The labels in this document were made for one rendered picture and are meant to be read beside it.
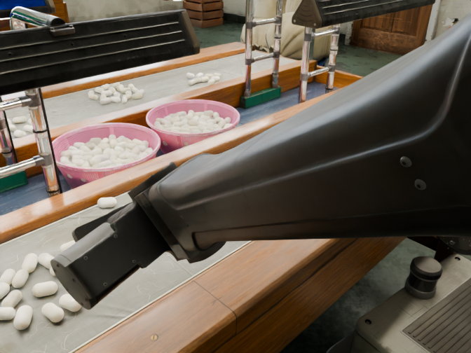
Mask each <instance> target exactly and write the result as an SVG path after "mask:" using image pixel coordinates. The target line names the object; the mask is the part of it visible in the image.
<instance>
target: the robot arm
mask: <svg viewBox="0 0 471 353"><path fill-rule="evenodd" d="M128 195H129V196H130V198H131V199H132V202H130V203H128V204H126V205H123V206H122V207H119V208H117V209H115V210H113V211H110V212H109V213H108V214H105V215H104V216H101V217H99V218H97V219H94V220H92V221H90V222H88V223H85V224H83V225H82V226H79V227H77V228H75V229H74V230H73V231H72V233H71V235H72V237H73V238H74V241H75V244H73V245H71V246H70V247H69V248H68V249H66V250H64V251H63V252H62V253H61V254H59V255H57V256H56V257H55V258H53V259H52V260H51V261H50V264H51V267H52V269H53V272H54V273H55V275H56V277H57V278H58V279H59V281H60V283H61V284H62V285H63V287H64V288H65V289H66V291H67V292H68V293H69V294H70V296H71V297H72V298H73V299H74V300H75V301H76V302H77V303H78V304H79V305H81V306H82V307H84V308H85V309H87V310H90V309H92V308H93V307H94V306H95V305H96V304H98V303H99V302H100V301H101V300H102V299H103V298H105V297H106V296H107V295H109V294H110V293H111V292H112V291H113V290H114V289H116V288H117V287H118V286H119V285H121V284H122V283H123V282H124V281H125V280H126V279H127V278H129V277H130V276H131V275H133V274H134V273H135V272H136V271H138V270H139V268H141V269H143V268H146V267H148V266H149V265H150V264H151V263H153V262H154V261H155V260H156V259H157V258H158V257H159V256H161V255H162V254H163V253H165V252H168V253H170V254H172V256H174V258H175V259H176V260H177V261H181V260H184V259H186V260H187V261H188V262H189V263H195V262H199V261H204V260H205V259H207V258H209V257H211V256H212V255H213V254H215V253H216V252H218V251H219V250H220V249H221V248H222V247H223V246H224V245H225V244H226V242H232V241H258V240H309V239H336V238H362V237H413V236H447V237H471V11H470V12H469V13H468V14H467V15H466V16H465V17H463V18H462V19H461V20H459V21H458V22H457V23H456V24H454V25H453V26H452V27H450V28H449V29H447V30H446V31H445V32H444V33H442V34H440V35H439V36H438V37H436V38H435V39H433V40H431V41H429V42H428V43H426V44H424V45H422V46H420V47H419V48H417V49H415V50H412V51H411V52H410V53H407V54H406V55H404V56H402V57H400V58H398V59H396V60H395V61H393V62H391V63H389V64H387V65H385V66H384V67H381V68H380V69H378V70H376V71H374V72H372V73H371V74H369V75H367V76H365V77H364V78H361V79H360V80H358V81H356V82H354V83H352V84H350V85H349V86H347V87H345V88H343V89H341V90H340V91H338V92H335V93H334V94H332V95H330V96H328V97H326V98H324V99H323V100H321V101H319V102H317V103H316V104H314V105H312V106H310V107H308V108H307V109H304V110H303V111H301V112H299V113H297V114H295V115H293V116H292V117H290V118H288V119H286V120H284V121H282V122H281V123H278V124H277V125H275V126H273V127H271V128H269V129H268V130H266V131H264V132H262V133H261V134H258V135H257V136H255V137H253V138H251V139H249V140H247V141H245V142H244V143H242V144H240V145H238V146H236V147H235V148H232V149H231V150H229V151H227V152H224V153H220V154H216V155H212V154H209V153H201V154H200V155H196V156H194V157H193V158H192V159H190V160H188V161H186V162H185V163H184V164H182V165H180V166H179V167H177V166H176V164H175V163H174V161H173V162H170V164H169V165H167V166H166V167H164V168H163V169H162V170H160V171H159V172H157V173H155V174H152V175H151V177H150V178H148V179H147V180H146V181H144V182H142V183H141V184H140V185H138V186H135V187H134V189H132V190H131V191H130V192H128Z"/></svg>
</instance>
